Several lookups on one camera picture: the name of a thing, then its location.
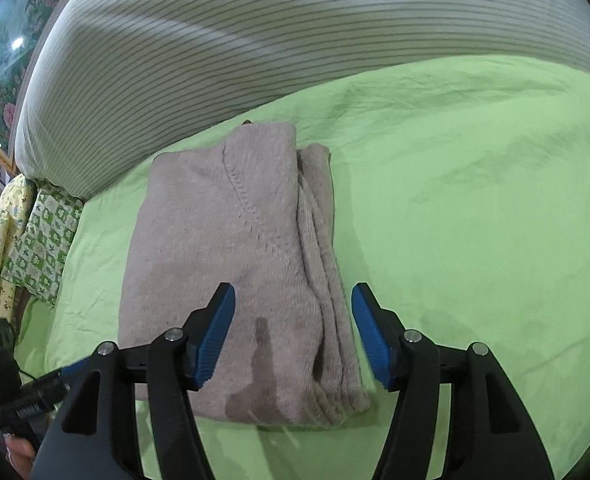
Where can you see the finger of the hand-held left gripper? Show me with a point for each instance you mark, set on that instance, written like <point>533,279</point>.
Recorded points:
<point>50,392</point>

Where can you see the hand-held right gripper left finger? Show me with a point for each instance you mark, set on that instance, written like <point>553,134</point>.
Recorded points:
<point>215,335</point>

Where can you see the green checkered pillow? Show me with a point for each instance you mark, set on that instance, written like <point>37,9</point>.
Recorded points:
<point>42,245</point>

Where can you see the beige knit sweater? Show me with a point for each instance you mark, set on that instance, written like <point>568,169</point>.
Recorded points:
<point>215,240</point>

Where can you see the yellow floral blanket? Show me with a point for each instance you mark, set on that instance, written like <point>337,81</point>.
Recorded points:
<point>0,240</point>

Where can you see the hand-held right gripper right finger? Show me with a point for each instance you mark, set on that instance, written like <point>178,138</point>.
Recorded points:
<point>370,340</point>

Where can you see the white striped long pillow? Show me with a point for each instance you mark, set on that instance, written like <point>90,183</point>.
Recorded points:
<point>275,35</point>

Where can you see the light green bed sheet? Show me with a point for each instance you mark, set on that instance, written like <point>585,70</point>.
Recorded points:
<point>475,210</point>

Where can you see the person's left hand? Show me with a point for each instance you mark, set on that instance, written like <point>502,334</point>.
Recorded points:
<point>20,457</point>

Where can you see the gold framed flower painting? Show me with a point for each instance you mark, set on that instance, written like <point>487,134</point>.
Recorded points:
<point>2,65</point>

